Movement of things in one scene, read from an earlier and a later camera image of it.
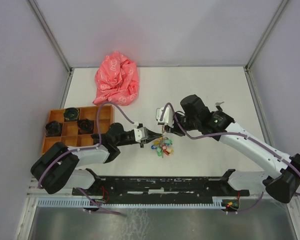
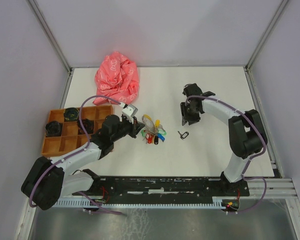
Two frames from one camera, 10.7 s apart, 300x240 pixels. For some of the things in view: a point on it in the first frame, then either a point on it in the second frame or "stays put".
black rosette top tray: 71,114 stays put
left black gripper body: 143,142 → 128,127
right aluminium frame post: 281,7 stays put
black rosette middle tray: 85,126 stays put
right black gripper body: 177,130 → 192,115
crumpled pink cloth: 117,80 stays put
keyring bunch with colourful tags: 163,145 → 153,130
